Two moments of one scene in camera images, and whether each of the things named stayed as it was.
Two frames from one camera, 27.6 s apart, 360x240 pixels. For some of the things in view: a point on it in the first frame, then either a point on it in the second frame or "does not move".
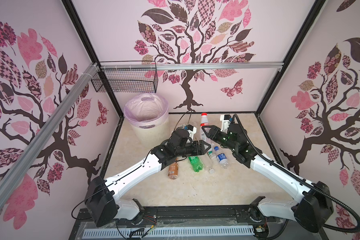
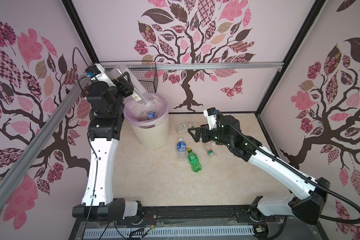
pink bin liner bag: [147, 110] does not move
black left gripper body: [189, 149] -> [123, 88]
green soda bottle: [196, 163] does not move
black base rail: [200, 216] does not move
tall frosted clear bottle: [211, 154] -> [139, 93]
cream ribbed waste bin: [154, 137] does not move
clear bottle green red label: [211, 154] does not move
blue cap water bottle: [221, 158] -> [149, 115]
